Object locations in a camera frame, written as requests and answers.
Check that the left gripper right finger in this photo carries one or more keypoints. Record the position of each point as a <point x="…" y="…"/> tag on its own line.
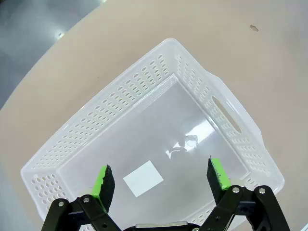
<point x="216" y="175"/>

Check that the white perforated plastic basket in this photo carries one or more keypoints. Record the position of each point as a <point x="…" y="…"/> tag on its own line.
<point x="149" y="125"/>

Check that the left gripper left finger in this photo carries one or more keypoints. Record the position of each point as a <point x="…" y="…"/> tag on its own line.
<point x="106" y="183"/>

